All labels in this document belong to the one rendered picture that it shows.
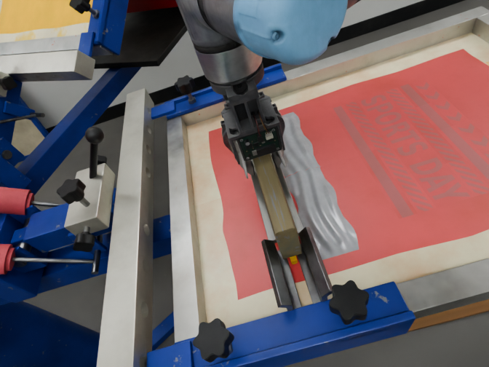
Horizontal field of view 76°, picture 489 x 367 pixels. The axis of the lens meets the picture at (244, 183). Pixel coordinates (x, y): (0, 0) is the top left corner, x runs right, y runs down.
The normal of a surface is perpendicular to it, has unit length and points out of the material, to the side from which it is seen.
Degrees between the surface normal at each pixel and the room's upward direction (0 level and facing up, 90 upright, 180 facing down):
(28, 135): 79
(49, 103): 90
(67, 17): 32
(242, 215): 0
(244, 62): 90
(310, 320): 0
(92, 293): 0
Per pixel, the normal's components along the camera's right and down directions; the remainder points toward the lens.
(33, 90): 0.18, 0.73
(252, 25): -0.80, 0.48
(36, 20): -0.37, -0.10
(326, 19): 0.55, 0.54
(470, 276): -0.25, -0.61
